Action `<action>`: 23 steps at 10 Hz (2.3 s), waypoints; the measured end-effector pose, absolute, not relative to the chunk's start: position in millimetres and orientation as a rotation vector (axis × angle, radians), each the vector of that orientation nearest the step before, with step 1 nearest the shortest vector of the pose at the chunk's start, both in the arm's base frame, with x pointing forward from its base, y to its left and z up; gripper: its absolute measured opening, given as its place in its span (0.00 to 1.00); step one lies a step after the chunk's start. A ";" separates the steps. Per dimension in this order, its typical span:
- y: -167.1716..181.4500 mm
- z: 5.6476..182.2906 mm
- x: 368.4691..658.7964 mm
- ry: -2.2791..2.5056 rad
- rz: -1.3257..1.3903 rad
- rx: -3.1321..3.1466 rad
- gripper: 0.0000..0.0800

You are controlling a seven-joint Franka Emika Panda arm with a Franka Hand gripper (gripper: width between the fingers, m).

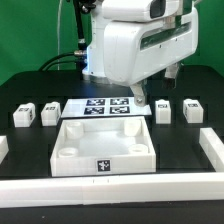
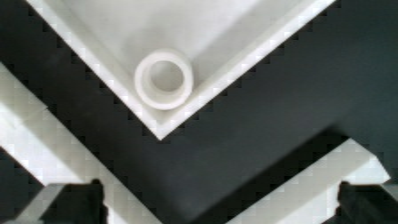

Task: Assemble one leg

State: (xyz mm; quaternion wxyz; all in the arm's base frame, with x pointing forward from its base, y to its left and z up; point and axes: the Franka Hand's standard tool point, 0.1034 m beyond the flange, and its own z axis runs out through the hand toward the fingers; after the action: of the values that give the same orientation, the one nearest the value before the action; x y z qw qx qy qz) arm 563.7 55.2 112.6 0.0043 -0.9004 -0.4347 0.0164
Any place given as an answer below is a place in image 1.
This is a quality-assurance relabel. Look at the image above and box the white front fence bar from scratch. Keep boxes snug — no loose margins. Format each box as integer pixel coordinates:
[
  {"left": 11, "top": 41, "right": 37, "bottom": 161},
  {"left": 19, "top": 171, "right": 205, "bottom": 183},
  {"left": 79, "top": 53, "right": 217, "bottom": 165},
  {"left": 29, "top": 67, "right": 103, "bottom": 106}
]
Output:
[{"left": 0, "top": 172, "right": 224, "bottom": 208}]

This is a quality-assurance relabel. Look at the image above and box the white square tabletop part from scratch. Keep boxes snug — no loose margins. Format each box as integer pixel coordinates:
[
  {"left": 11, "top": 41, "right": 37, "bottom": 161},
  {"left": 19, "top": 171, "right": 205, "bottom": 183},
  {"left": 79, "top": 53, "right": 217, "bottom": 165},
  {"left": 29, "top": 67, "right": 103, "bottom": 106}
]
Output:
[{"left": 50, "top": 116, "right": 156, "bottom": 177}]

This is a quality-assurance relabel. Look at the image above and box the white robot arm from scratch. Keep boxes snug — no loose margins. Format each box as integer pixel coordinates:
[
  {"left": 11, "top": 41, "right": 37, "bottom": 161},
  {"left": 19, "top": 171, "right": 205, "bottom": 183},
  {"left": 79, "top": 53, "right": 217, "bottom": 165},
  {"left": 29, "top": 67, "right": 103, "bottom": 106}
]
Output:
[{"left": 82, "top": 0, "right": 198, "bottom": 106}]

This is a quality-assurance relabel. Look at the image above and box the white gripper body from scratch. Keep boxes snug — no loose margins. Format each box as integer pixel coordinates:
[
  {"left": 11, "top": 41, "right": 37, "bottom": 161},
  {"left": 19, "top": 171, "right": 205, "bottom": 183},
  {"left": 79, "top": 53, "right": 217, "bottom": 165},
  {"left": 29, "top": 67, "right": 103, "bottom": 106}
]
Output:
[{"left": 103, "top": 8, "right": 198, "bottom": 86}]

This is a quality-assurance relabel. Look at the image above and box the white sheet with markers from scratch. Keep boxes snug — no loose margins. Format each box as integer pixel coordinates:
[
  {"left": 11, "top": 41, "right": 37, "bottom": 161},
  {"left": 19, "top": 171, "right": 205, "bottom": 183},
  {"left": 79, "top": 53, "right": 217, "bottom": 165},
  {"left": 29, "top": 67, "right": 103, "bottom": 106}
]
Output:
[{"left": 61, "top": 97, "right": 152, "bottom": 118}]

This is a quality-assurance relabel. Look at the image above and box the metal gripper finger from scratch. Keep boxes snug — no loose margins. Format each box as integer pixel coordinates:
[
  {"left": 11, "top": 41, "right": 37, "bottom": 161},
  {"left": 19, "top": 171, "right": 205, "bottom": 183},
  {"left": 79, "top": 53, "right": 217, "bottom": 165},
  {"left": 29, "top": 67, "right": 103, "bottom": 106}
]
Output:
[
  {"left": 163, "top": 63, "right": 181, "bottom": 89},
  {"left": 130, "top": 82, "right": 146, "bottom": 106}
]

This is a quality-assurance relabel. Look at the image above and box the white left fence bar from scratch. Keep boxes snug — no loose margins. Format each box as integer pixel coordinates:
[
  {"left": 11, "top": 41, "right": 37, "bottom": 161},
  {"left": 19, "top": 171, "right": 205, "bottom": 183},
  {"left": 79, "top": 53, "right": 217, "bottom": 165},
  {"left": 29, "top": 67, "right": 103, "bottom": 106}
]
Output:
[{"left": 0, "top": 136, "right": 9, "bottom": 164}]

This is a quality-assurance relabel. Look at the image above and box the black cable bundle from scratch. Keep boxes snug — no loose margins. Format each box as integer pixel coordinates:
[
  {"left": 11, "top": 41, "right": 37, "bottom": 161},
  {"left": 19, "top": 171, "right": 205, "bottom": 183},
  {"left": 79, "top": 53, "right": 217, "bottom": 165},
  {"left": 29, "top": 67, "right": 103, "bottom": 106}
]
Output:
[{"left": 38, "top": 0, "right": 88, "bottom": 81}]

